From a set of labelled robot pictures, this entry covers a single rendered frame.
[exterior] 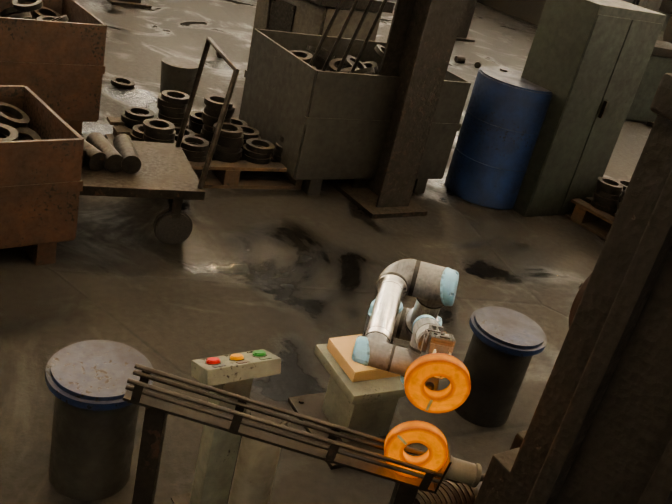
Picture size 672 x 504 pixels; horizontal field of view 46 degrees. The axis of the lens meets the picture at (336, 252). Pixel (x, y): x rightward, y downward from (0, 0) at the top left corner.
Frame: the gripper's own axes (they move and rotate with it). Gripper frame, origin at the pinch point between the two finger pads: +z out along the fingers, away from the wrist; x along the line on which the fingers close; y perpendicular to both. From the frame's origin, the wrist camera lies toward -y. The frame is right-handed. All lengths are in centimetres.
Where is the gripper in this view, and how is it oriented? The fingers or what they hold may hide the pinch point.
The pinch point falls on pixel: (439, 376)
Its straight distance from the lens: 192.0
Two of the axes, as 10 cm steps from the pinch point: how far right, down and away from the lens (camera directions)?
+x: 9.8, 2.1, 0.4
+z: 0.0, 2.0, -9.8
